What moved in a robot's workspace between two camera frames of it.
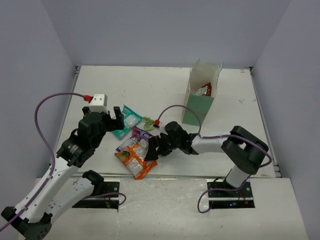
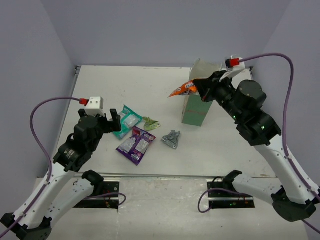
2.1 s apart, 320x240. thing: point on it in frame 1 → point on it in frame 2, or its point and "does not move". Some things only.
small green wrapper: [148, 125] does not move
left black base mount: [108, 201] does not move
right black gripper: [155, 142] → [207, 87]
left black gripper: [110, 121] does not move
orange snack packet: [134, 157] → [186, 89]
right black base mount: [222, 195] does not move
